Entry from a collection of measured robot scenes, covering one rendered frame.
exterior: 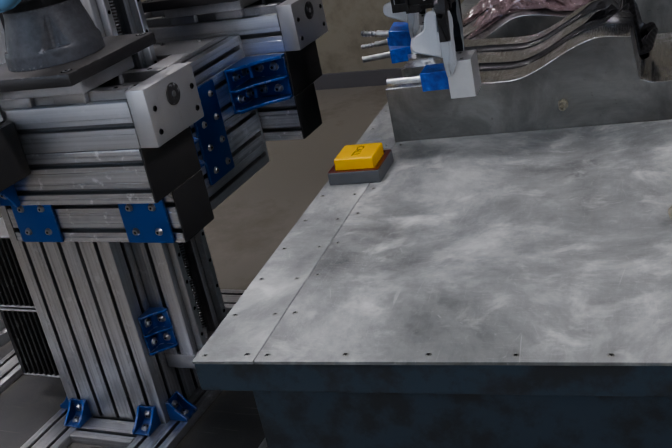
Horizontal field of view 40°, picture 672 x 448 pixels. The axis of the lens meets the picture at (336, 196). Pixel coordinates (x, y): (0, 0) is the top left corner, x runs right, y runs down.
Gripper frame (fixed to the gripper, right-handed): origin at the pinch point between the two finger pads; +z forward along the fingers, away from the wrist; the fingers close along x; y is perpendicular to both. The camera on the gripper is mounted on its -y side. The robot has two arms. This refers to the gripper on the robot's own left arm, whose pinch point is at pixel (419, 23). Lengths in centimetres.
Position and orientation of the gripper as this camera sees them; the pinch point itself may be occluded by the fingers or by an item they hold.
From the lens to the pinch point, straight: 164.2
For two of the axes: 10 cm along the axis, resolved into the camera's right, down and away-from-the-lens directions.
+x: -2.7, 5.4, -8.0
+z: 1.0, 8.4, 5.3
